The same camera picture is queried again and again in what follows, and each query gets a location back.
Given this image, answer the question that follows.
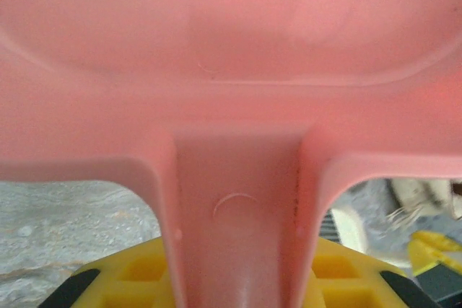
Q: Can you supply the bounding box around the pink plastic dustpan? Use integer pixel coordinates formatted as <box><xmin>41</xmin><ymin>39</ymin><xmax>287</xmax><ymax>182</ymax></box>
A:
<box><xmin>0</xmin><ymin>0</ymin><xmax>462</xmax><ymax>308</ymax></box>

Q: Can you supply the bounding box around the cream wooden hand brush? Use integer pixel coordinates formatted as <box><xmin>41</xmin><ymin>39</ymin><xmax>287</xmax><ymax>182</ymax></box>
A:
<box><xmin>321</xmin><ymin>177</ymin><xmax>452</xmax><ymax>269</ymax></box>

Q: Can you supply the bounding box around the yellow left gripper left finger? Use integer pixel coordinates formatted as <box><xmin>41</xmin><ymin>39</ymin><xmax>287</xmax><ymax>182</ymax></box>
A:
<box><xmin>38</xmin><ymin>237</ymin><xmax>178</xmax><ymax>308</ymax></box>

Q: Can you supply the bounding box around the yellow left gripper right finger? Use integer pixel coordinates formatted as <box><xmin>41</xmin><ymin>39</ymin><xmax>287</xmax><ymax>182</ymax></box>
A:
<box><xmin>298</xmin><ymin>237</ymin><xmax>440</xmax><ymax>308</ymax></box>

